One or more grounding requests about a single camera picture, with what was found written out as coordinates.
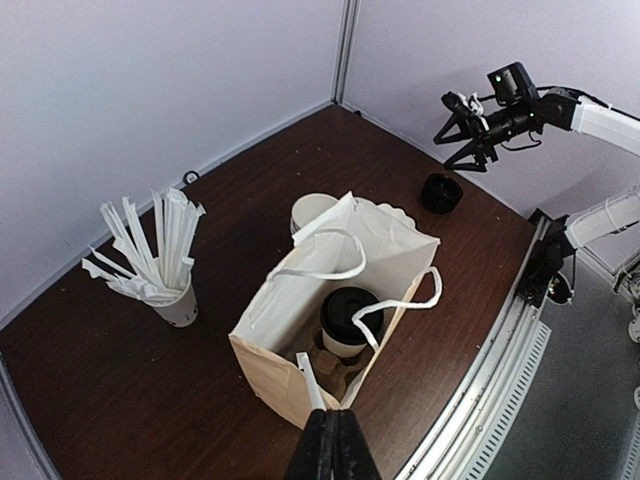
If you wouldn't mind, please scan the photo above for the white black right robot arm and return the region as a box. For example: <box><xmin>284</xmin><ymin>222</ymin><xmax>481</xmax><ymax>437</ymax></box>
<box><xmin>433</xmin><ymin>87</ymin><xmax>639</xmax><ymax>307</ymax></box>

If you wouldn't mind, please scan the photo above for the stack of white paper cups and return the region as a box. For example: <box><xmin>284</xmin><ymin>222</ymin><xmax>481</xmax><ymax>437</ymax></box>
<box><xmin>290</xmin><ymin>193</ymin><xmax>338</xmax><ymax>235</ymax></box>

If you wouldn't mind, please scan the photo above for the stack of black cup lids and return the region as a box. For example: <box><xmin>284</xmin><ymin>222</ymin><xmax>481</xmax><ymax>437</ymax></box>
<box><xmin>421</xmin><ymin>173</ymin><xmax>463</xmax><ymax>215</ymax></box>

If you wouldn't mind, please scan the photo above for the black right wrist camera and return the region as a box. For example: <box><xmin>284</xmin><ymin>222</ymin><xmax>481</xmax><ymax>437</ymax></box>
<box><xmin>487</xmin><ymin>62</ymin><xmax>539</xmax><ymax>106</ymax></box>

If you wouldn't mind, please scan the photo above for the white paper coffee cup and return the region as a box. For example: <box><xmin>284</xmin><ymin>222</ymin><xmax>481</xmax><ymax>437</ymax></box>
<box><xmin>321</xmin><ymin>320</ymin><xmax>384</xmax><ymax>358</ymax></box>

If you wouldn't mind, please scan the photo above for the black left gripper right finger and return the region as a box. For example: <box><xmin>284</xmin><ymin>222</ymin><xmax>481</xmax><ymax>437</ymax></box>
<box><xmin>334</xmin><ymin>410</ymin><xmax>381</xmax><ymax>480</ymax></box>

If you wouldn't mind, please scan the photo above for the cardboard cup carrier tray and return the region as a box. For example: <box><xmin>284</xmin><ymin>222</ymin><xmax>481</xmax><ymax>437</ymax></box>
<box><xmin>308</xmin><ymin>330</ymin><xmax>373</xmax><ymax>401</ymax></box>

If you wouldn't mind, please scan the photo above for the white scalloped dish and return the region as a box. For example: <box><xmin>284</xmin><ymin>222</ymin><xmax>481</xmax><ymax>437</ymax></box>
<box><xmin>377</xmin><ymin>203</ymin><xmax>416</xmax><ymax>229</ymax></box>

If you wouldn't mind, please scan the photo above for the black round wall grommet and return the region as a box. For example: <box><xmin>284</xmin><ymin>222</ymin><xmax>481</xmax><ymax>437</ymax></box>
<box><xmin>183</xmin><ymin>171</ymin><xmax>200</xmax><ymax>185</ymax></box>

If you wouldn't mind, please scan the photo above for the black plastic cup lid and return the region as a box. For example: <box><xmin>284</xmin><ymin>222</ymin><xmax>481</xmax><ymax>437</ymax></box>
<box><xmin>320</xmin><ymin>286</ymin><xmax>378</xmax><ymax>324</ymax></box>

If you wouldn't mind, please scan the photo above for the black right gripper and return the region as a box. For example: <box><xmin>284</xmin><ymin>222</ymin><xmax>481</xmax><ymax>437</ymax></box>
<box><xmin>433</xmin><ymin>107</ymin><xmax>538</xmax><ymax>173</ymax></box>

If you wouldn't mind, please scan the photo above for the single white straw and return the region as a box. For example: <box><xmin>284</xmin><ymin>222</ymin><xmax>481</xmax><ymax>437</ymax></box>
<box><xmin>296</xmin><ymin>352</ymin><xmax>326</xmax><ymax>411</ymax></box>

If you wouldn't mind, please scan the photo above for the aluminium frame post right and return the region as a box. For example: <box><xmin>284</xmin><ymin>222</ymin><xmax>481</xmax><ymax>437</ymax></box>
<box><xmin>330</xmin><ymin>0</ymin><xmax>360</xmax><ymax>105</ymax></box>

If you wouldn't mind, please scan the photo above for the brown paper takeout bag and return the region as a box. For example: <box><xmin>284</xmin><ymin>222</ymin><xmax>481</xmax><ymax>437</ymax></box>
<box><xmin>229</xmin><ymin>193</ymin><xmax>443</xmax><ymax>427</ymax></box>

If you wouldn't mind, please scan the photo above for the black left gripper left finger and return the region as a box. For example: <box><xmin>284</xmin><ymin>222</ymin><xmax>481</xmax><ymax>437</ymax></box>
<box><xmin>284</xmin><ymin>409</ymin><xmax>338</xmax><ymax>480</ymax></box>

